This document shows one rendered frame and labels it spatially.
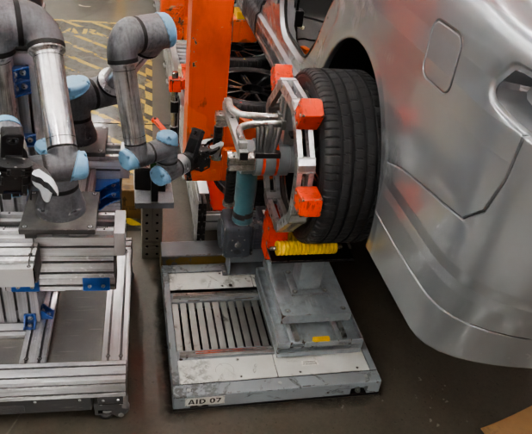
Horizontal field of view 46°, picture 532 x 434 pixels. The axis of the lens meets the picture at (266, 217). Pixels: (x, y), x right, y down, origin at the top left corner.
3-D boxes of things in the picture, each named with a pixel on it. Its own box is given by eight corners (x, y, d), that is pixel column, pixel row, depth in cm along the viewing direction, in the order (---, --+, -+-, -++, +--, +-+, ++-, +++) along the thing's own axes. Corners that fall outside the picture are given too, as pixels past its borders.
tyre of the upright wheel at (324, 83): (408, 109, 198) (345, 46, 253) (337, 108, 193) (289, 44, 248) (370, 276, 232) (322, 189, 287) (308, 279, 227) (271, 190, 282)
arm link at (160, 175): (164, 170, 217) (164, 191, 222) (185, 159, 225) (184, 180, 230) (147, 162, 221) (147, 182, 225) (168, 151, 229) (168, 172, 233)
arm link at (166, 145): (157, 142, 210) (157, 170, 216) (183, 134, 217) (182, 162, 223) (143, 133, 215) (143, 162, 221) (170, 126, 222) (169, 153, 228)
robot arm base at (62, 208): (32, 222, 190) (28, 195, 184) (39, 196, 202) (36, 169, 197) (83, 222, 192) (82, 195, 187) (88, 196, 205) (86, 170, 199)
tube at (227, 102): (282, 124, 230) (286, 97, 224) (230, 123, 225) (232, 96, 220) (272, 104, 244) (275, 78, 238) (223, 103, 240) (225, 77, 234)
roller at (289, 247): (342, 256, 250) (344, 244, 247) (270, 258, 243) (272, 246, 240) (338, 247, 254) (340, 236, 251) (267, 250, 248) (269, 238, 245)
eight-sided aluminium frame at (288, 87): (301, 257, 230) (324, 122, 200) (283, 258, 228) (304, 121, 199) (271, 182, 274) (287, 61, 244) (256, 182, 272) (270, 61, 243)
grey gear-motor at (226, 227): (306, 282, 297) (317, 222, 278) (218, 287, 288) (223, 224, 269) (297, 259, 312) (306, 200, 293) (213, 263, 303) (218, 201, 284)
